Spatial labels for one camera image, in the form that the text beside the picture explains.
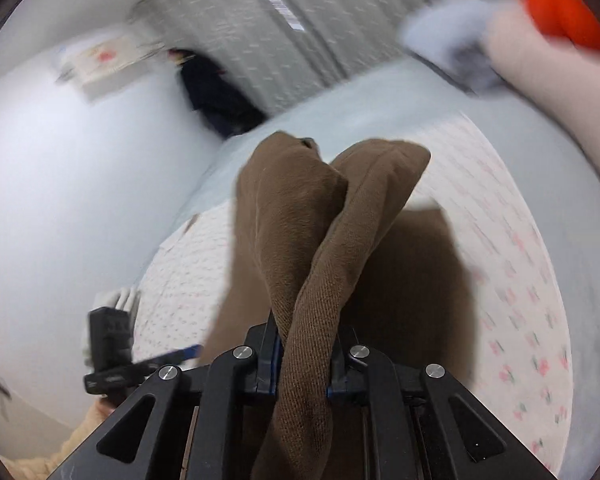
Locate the wall picture with red print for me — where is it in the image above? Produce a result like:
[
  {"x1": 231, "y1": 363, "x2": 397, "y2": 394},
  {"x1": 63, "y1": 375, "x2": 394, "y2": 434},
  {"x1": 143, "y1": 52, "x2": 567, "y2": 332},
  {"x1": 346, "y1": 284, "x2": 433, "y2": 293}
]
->
[{"x1": 57, "y1": 35, "x2": 164, "y2": 103}]

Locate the beige fleece garment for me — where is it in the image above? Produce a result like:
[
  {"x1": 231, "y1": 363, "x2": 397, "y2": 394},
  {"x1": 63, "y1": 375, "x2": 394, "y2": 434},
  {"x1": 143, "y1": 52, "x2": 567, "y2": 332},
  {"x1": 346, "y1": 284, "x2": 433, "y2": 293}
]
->
[{"x1": 0, "y1": 398, "x2": 116, "y2": 480}]

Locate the black hanging garment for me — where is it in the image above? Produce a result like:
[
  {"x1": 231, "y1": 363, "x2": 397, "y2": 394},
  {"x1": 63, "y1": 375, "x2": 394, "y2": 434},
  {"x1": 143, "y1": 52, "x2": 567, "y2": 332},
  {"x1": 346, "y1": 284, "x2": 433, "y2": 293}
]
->
[{"x1": 168, "y1": 48, "x2": 268, "y2": 140}]

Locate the grey bed sheet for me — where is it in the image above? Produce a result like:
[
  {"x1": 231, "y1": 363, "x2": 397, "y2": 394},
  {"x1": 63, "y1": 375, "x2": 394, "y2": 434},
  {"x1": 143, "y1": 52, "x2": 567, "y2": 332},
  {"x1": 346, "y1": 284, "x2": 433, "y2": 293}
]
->
[{"x1": 174, "y1": 58, "x2": 600, "y2": 479}]

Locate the grey dotted curtain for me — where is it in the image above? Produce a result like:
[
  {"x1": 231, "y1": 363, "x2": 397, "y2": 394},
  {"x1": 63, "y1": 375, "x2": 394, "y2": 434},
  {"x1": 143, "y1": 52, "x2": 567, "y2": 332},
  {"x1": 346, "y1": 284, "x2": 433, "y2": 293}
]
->
[{"x1": 130, "y1": 0, "x2": 436, "y2": 115}]

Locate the brown jacket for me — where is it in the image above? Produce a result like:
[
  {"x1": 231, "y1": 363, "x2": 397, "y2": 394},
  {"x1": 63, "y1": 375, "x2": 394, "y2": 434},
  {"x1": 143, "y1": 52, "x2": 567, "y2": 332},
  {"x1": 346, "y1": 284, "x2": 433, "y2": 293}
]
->
[{"x1": 201, "y1": 132, "x2": 477, "y2": 479}]

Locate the folded light blue blanket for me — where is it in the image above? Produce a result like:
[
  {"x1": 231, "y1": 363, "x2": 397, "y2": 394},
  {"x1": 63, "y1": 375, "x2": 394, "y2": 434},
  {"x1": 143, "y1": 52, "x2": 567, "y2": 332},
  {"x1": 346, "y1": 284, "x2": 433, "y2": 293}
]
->
[{"x1": 396, "y1": 0, "x2": 503, "y2": 94}]

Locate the red tomato plush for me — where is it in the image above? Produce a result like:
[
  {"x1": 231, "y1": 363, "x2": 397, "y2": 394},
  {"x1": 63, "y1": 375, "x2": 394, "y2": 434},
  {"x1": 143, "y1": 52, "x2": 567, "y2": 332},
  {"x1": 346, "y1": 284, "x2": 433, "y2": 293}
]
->
[{"x1": 520, "y1": 0, "x2": 600, "y2": 51}]

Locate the long pink pillow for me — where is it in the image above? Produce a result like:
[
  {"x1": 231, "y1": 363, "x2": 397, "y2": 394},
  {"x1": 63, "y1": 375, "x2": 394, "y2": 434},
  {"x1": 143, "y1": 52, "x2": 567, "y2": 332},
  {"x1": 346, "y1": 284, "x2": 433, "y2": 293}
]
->
[{"x1": 483, "y1": 1, "x2": 600, "y2": 173}]

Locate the cherry print white blanket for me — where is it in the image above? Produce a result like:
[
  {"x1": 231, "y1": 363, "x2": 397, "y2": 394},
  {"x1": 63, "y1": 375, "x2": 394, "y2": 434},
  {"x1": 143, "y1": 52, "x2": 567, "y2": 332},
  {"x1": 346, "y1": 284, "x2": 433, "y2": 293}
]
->
[{"x1": 133, "y1": 115, "x2": 573, "y2": 471}]

